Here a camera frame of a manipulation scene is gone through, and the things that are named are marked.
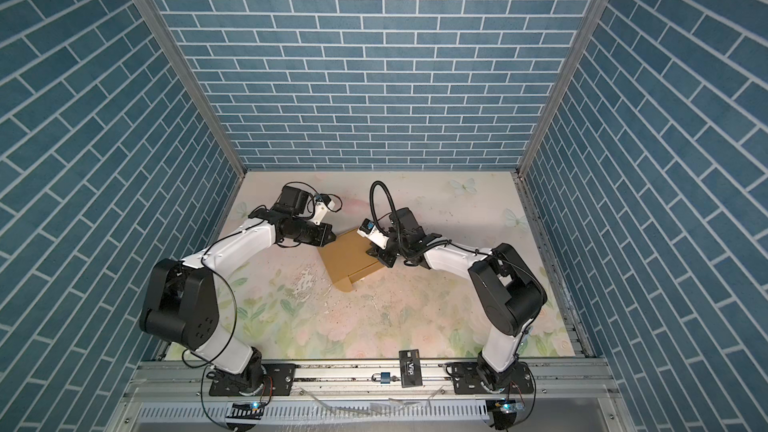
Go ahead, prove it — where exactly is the brown cardboard box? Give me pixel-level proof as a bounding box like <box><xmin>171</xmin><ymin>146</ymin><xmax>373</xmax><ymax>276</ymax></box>
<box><xmin>319</xmin><ymin>230</ymin><xmax>384</xmax><ymax>293</ymax></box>

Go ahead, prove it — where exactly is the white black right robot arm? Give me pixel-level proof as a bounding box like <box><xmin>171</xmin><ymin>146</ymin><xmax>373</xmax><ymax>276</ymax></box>
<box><xmin>369</xmin><ymin>208</ymin><xmax>548</xmax><ymax>392</ymax></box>

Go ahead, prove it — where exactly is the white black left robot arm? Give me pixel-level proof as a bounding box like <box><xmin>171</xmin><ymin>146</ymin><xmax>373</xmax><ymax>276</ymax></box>
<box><xmin>138</xmin><ymin>182</ymin><xmax>343</xmax><ymax>395</ymax></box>

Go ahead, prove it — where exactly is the black VIP card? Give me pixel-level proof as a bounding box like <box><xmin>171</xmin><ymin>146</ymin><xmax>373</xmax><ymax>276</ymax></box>
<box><xmin>399</xmin><ymin>349</ymin><xmax>423</xmax><ymax>388</ymax></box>

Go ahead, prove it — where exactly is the small padlock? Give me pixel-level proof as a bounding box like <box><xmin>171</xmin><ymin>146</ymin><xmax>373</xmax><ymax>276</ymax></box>
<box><xmin>371</xmin><ymin>372</ymin><xmax>392</xmax><ymax>384</ymax></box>

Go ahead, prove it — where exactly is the left controller board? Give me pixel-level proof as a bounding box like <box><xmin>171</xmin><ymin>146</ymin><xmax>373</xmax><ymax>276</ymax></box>
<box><xmin>225</xmin><ymin>401</ymin><xmax>267</xmax><ymax>432</ymax></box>

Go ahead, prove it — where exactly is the controller board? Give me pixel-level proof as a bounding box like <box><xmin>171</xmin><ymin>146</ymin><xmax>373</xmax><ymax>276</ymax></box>
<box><xmin>225</xmin><ymin>401</ymin><xmax>267</xmax><ymax>432</ymax></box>
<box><xmin>485</xmin><ymin>399</ymin><xmax>527</xmax><ymax>431</ymax></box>

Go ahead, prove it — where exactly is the right controller board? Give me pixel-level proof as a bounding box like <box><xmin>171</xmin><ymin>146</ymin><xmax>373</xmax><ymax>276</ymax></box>
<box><xmin>485</xmin><ymin>399</ymin><xmax>527</xmax><ymax>431</ymax></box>

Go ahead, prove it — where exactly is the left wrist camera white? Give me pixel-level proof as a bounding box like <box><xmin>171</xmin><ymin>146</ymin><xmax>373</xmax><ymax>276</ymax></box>
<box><xmin>310</xmin><ymin>193</ymin><xmax>343</xmax><ymax>225</ymax></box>

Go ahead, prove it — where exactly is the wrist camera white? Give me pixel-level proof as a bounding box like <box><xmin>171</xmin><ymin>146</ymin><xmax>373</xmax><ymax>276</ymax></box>
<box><xmin>310</xmin><ymin>193</ymin><xmax>343</xmax><ymax>225</ymax></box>
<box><xmin>357</xmin><ymin>219</ymin><xmax>389</xmax><ymax>249</ymax></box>

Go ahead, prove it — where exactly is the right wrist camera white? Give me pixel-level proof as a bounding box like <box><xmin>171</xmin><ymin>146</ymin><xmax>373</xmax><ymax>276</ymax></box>
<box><xmin>357</xmin><ymin>219</ymin><xmax>389</xmax><ymax>249</ymax></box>

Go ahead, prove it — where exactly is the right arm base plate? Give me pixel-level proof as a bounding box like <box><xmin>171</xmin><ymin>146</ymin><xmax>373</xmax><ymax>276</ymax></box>
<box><xmin>444</xmin><ymin>361</ymin><xmax>535</xmax><ymax>395</ymax></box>

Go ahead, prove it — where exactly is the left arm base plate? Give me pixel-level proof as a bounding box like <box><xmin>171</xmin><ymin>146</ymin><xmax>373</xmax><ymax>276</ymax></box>
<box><xmin>205</xmin><ymin>362</ymin><xmax>297</xmax><ymax>398</ymax></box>

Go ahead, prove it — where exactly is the aluminium front rail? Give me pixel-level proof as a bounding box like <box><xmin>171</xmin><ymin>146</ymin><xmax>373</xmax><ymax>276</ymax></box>
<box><xmin>124</xmin><ymin>357</ymin><xmax>620</xmax><ymax>403</ymax></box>

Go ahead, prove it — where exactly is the white slotted cable duct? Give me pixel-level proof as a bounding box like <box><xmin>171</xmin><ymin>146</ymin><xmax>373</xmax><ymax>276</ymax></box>
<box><xmin>138</xmin><ymin>400</ymin><xmax>488</xmax><ymax>425</ymax></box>

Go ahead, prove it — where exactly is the aluminium corner post right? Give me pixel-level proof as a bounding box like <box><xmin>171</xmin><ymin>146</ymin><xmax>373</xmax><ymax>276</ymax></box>
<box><xmin>517</xmin><ymin>0</ymin><xmax>609</xmax><ymax>178</ymax></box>

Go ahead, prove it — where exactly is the aluminium corner post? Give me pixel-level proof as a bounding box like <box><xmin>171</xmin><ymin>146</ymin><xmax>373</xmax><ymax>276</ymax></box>
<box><xmin>517</xmin><ymin>0</ymin><xmax>609</xmax><ymax>178</ymax></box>
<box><xmin>132</xmin><ymin>0</ymin><xmax>247</xmax><ymax>180</ymax></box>

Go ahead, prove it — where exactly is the aluminium corner post left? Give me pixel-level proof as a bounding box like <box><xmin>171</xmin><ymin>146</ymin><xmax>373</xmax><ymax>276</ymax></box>
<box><xmin>132</xmin><ymin>0</ymin><xmax>247</xmax><ymax>180</ymax></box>

